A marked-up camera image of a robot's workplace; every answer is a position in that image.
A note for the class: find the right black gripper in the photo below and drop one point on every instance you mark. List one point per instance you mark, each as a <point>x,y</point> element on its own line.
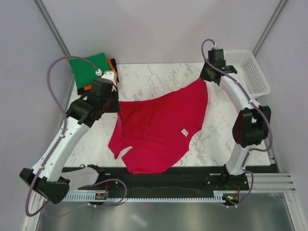
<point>202,75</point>

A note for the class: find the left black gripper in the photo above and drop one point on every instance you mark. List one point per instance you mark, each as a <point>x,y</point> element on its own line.
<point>116,108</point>

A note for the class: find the red t-shirt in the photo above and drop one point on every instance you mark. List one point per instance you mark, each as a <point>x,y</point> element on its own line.
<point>158,131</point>

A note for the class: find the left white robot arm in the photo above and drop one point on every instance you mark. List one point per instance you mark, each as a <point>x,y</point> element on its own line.
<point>46,176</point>

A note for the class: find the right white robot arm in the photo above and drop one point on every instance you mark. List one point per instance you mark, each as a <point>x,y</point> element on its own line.
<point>252,124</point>

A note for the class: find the folded black t-shirt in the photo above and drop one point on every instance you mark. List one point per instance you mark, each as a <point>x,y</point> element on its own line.
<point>81,91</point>

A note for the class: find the white plastic basket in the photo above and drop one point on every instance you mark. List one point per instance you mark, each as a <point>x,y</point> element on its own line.
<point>249,72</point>

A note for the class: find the folded green t-shirt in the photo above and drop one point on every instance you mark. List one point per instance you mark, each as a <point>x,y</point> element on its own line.
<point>85,73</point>

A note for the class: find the folded orange t-shirt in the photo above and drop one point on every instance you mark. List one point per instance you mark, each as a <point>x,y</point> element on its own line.
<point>112,63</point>

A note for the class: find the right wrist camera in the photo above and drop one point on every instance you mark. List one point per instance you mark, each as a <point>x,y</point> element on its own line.
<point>216,58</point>

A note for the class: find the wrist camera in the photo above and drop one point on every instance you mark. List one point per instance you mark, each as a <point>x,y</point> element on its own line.
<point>216,58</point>
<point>106,84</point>

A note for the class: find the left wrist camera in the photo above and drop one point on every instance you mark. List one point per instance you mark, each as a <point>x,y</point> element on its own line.
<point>106,84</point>

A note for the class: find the right aluminium frame post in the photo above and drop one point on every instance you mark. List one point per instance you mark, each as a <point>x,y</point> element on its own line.
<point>269,26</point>

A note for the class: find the aluminium frame post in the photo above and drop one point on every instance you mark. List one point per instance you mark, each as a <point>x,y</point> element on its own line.
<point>51,25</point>
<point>269,26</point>

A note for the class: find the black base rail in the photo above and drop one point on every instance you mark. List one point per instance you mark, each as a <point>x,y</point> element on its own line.
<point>176,182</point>

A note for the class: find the white slotted cable duct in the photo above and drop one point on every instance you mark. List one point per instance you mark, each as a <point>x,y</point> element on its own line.
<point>96,197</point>

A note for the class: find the left aluminium frame post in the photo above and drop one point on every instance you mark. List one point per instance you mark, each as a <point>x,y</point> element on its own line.
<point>51,25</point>

